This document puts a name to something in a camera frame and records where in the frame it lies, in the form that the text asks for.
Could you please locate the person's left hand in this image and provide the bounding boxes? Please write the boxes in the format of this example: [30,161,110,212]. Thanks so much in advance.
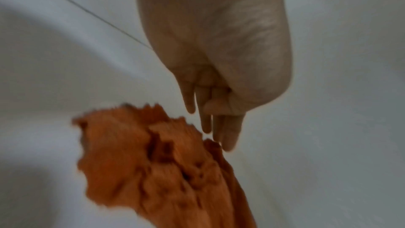
[132,0,294,152]

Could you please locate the red cleaning cloth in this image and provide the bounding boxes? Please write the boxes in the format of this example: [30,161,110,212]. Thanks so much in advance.
[71,102,258,228]

